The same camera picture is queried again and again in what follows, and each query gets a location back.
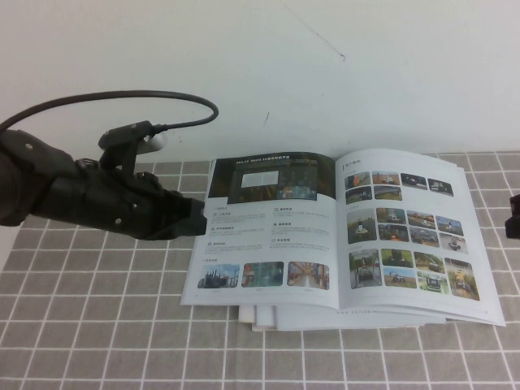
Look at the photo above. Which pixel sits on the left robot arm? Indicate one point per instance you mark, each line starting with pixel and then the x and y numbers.
pixel 24 178

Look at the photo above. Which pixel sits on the white paper sheets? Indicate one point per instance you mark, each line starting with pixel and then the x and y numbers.
pixel 264 319

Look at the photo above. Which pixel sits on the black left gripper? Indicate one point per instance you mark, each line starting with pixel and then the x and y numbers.
pixel 113 203

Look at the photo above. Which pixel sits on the black left camera mount bracket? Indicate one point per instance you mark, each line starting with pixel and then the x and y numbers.
pixel 122 136

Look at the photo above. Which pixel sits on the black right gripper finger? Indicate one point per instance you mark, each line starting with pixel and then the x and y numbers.
pixel 514 227
pixel 516 206

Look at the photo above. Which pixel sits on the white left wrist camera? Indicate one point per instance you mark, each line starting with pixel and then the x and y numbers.
pixel 156 144

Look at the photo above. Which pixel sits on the product catalogue book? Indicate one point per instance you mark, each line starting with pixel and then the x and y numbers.
pixel 308 252

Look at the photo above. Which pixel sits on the grey white checked tablecloth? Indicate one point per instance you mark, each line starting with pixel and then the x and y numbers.
pixel 101 304

